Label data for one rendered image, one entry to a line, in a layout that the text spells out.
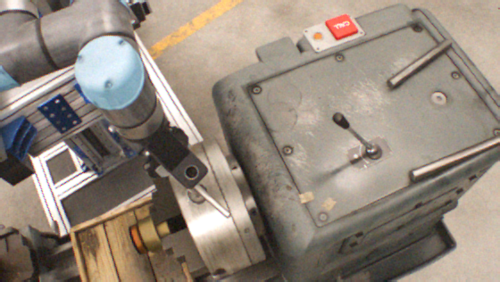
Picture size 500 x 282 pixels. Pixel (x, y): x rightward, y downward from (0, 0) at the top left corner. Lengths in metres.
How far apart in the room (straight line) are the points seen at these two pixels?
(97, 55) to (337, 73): 0.60
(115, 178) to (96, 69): 1.67
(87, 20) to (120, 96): 0.12
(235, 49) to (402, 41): 1.72
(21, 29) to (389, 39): 0.78
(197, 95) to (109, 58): 2.02
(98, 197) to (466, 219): 1.81
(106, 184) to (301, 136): 1.41
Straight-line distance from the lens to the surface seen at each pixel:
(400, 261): 1.57
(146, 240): 1.00
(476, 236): 2.29
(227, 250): 0.90
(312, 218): 0.82
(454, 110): 0.98
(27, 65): 0.60
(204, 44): 2.72
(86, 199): 2.16
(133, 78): 0.49
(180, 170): 0.64
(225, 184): 0.87
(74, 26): 0.57
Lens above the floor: 2.04
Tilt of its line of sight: 63 degrees down
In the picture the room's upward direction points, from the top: 10 degrees counter-clockwise
